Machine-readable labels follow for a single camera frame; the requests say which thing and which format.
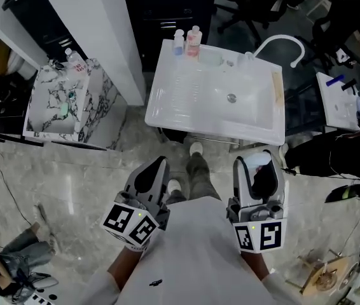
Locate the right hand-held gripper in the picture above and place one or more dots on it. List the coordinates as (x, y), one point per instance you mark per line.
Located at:
(262, 234)

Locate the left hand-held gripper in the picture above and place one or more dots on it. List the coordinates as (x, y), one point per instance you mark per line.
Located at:
(124, 222)

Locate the person's right forearm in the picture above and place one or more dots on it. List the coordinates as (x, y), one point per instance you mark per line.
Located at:
(254, 264)

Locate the person's left forearm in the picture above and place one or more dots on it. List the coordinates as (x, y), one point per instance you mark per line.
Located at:
(124, 267)

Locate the person's left shoe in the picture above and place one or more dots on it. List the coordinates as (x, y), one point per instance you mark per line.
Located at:
(174, 185)

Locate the person's shoe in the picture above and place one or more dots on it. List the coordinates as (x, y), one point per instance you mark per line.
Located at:
(174, 185)
(196, 148)

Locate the person's grey trousers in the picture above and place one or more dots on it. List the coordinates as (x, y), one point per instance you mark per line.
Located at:
(199, 176)

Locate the black bag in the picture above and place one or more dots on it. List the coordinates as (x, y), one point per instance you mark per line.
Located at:
(173, 135)

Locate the person's right shoe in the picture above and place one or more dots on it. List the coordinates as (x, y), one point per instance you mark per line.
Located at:
(196, 148)

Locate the metal sink stand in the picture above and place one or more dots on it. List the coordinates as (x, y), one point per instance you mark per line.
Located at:
(211, 140)

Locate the white sink basin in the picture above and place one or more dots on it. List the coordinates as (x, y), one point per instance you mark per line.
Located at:
(180, 106)

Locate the black and green shoe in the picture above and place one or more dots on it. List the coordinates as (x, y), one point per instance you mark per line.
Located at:
(339, 194)

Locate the person's white shirt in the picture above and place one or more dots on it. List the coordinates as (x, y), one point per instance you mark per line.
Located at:
(196, 256)

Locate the black metal stand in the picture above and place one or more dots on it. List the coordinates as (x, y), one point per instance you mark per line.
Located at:
(304, 106)

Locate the marble sink cabinet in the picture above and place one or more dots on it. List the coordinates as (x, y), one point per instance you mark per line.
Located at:
(103, 106)

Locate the wooden strip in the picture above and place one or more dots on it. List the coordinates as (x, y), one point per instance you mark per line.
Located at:
(278, 87)

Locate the small white sink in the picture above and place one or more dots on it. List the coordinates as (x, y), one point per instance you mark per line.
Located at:
(336, 106)

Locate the pale green oval bar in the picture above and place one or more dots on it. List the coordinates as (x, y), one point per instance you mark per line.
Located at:
(64, 110)

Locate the round wooden stool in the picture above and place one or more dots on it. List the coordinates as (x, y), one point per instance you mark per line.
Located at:
(326, 278)

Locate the blue cylinder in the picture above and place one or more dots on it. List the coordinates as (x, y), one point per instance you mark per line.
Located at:
(335, 80)

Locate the small blue spray bottle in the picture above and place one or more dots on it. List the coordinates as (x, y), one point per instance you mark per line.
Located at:
(177, 48)

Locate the pink liquid bottle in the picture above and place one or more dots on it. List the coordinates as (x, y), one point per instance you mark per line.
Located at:
(192, 48)

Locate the clear bottle red label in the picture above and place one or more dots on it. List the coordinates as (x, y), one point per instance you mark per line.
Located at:
(76, 62)

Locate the white curved faucet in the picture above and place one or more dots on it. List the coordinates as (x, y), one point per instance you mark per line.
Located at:
(278, 37)

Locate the chrome faucet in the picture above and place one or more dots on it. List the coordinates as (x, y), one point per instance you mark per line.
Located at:
(57, 65)

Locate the white panel black marks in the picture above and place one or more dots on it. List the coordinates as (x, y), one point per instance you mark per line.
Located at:
(44, 299)

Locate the black office chair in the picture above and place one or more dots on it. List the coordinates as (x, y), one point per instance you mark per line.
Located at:
(326, 33)
(246, 8)

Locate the wide black cabinet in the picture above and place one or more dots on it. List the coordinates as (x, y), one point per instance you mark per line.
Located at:
(167, 11)

